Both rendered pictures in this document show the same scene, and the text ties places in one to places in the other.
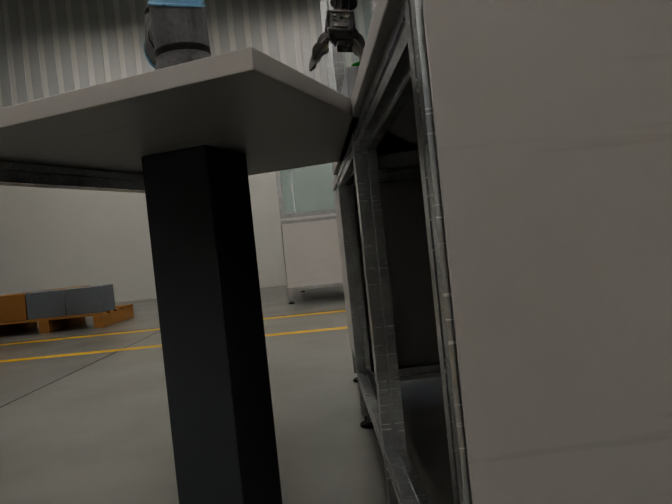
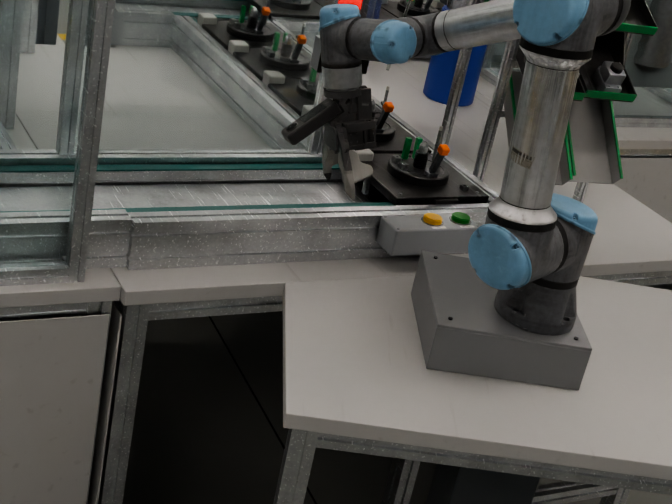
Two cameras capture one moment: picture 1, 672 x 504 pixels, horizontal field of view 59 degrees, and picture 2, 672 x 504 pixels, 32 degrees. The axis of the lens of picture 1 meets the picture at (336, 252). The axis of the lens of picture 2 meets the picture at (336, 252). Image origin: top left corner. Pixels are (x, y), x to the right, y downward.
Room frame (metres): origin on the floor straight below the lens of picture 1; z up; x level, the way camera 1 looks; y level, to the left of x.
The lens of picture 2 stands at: (2.59, 1.81, 1.91)
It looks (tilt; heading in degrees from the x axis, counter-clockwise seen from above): 25 degrees down; 241
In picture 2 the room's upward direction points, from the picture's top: 12 degrees clockwise
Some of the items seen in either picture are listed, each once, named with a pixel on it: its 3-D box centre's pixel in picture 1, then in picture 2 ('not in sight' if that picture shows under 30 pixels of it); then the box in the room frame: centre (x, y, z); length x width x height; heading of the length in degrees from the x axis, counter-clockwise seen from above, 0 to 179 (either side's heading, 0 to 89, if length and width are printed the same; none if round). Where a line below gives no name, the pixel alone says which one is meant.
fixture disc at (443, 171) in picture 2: not in sight; (418, 170); (1.24, -0.31, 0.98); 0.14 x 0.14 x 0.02
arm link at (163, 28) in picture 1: (178, 21); (557, 234); (1.30, 0.29, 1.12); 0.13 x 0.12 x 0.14; 22
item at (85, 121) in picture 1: (214, 144); (514, 349); (1.27, 0.23, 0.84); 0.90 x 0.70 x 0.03; 158
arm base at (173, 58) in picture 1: (186, 74); (541, 290); (1.29, 0.28, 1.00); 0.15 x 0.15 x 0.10
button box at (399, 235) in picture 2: (359, 92); (429, 234); (1.31, -0.09, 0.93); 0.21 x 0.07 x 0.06; 2
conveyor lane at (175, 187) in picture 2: not in sight; (288, 196); (1.54, -0.32, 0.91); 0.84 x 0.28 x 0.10; 2
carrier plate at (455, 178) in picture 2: not in sight; (416, 178); (1.24, -0.31, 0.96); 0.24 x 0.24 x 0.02; 2
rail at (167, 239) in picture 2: not in sight; (334, 230); (1.51, -0.14, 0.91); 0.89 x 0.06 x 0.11; 2
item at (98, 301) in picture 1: (61, 308); not in sight; (6.28, 2.93, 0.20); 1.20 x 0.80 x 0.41; 88
